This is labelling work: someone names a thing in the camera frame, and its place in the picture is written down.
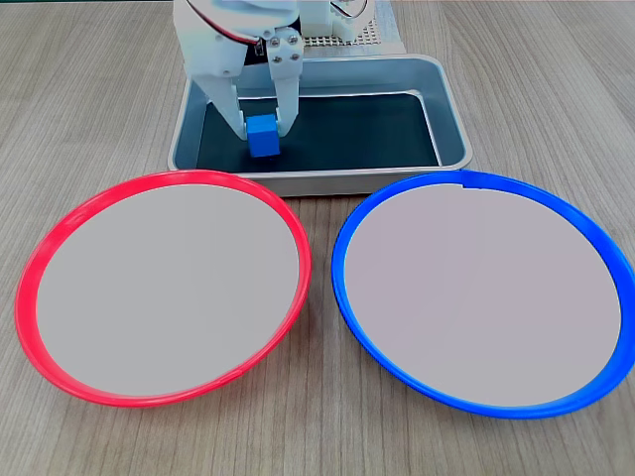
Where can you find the blue cube block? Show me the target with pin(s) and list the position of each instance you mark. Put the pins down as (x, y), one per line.
(263, 139)

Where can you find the black tray liner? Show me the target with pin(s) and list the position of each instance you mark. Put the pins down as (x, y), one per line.
(357, 134)

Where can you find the silver metal tray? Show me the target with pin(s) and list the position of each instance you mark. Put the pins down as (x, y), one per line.
(347, 183)

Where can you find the red rimmed round dish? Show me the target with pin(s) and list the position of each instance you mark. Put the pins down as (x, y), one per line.
(164, 292)

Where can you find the blue rimmed round dish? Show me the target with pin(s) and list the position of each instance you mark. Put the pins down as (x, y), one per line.
(481, 297)

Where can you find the white perforated base mat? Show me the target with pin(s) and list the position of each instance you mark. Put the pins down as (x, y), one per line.
(372, 35)

